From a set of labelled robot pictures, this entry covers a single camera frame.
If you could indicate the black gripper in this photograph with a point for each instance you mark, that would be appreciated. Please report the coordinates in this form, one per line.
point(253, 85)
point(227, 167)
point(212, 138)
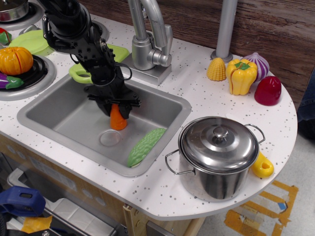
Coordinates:
point(115, 92)

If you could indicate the orange toy carrot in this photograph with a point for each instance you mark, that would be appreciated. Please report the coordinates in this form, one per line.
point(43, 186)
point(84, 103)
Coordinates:
point(117, 122)

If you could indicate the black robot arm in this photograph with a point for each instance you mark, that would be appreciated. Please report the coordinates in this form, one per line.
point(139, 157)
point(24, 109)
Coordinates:
point(68, 28)

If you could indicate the green plastic cutting board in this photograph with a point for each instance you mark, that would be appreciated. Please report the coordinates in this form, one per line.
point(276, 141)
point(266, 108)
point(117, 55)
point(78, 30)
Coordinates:
point(80, 75)

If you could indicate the green toy bitter gourd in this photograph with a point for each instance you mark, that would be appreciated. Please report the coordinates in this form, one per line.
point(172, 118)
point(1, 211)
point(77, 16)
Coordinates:
point(144, 146)

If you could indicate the silver toy sink basin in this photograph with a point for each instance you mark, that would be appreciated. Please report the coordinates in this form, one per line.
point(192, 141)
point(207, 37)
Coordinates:
point(64, 114)

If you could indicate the silver toy faucet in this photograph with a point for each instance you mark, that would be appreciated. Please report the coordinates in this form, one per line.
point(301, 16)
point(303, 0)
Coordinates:
point(150, 58)

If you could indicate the front left stove burner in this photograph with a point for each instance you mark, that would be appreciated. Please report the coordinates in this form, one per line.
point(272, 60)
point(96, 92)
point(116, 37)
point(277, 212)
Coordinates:
point(37, 79)

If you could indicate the light green plastic plate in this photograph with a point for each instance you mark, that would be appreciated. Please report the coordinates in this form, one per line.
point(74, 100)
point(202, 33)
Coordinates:
point(34, 42)

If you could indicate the yellow toy corn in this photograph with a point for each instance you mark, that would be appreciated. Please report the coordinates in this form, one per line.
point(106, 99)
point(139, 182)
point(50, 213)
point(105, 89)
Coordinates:
point(216, 70)

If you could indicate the stainless steel pot lid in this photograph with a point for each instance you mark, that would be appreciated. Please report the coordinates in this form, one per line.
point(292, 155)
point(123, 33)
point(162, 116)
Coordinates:
point(218, 145)

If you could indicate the purple toy eggplant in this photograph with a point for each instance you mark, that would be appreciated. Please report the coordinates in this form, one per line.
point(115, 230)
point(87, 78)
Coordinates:
point(10, 82)

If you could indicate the orange toy pumpkin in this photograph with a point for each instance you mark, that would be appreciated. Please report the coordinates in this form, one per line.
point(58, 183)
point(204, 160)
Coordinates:
point(15, 60)

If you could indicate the silver stove knob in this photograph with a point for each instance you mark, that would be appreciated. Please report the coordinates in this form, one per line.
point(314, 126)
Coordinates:
point(29, 28)

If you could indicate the back left stove burner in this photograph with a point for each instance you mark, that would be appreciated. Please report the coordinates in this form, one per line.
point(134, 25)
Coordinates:
point(34, 15)

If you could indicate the grey metal pole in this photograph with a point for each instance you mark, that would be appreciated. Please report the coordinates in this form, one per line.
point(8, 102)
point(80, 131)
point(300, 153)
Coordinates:
point(227, 19)

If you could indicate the yellow toy bell pepper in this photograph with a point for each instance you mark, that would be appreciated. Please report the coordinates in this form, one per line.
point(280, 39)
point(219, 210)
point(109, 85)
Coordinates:
point(241, 74)

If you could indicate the red toy pepper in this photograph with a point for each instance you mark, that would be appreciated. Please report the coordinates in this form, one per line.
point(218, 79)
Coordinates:
point(5, 37)

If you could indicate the small steel pot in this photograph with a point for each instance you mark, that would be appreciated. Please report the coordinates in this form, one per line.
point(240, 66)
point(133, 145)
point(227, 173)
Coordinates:
point(11, 10)

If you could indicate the dark red toy fruit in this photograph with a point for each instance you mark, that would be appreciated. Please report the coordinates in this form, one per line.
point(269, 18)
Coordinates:
point(268, 91)

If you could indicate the purple toy onion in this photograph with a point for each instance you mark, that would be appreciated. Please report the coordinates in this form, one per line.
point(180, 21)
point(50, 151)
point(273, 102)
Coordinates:
point(262, 65)

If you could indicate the blue clamp handle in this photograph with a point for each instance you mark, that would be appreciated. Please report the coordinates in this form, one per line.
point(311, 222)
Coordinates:
point(22, 201)

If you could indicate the yellow plastic utensil handle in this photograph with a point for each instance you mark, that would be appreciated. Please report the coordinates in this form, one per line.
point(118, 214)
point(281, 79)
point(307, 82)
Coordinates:
point(262, 167)

